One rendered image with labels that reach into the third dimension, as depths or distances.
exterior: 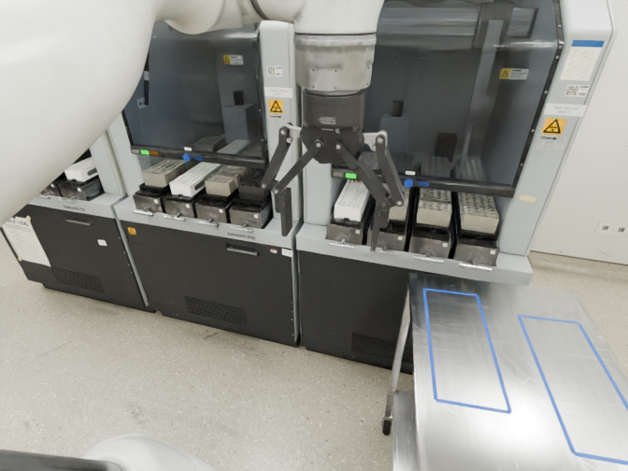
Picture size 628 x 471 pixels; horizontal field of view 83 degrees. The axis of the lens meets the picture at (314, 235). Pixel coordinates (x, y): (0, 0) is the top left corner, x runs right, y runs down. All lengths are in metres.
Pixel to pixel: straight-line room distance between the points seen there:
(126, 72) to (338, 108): 0.28
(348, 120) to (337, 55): 0.07
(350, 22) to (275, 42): 0.89
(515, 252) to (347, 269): 0.61
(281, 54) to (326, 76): 0.87
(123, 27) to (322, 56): 0.25
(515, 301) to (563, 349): 0.16
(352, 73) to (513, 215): 1.04
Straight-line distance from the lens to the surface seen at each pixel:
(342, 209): 1.32
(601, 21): 1.29
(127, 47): 0.20
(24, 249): 2.53
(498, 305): 1.08
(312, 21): 0.41
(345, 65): 0.41
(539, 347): 1.01
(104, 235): 1.99
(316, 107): 0.43
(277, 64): 1.29
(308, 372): 1.84
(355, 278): 1.44
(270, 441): 1.68
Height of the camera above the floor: 1.49
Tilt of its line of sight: 33 degrees down
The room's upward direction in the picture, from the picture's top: straight up
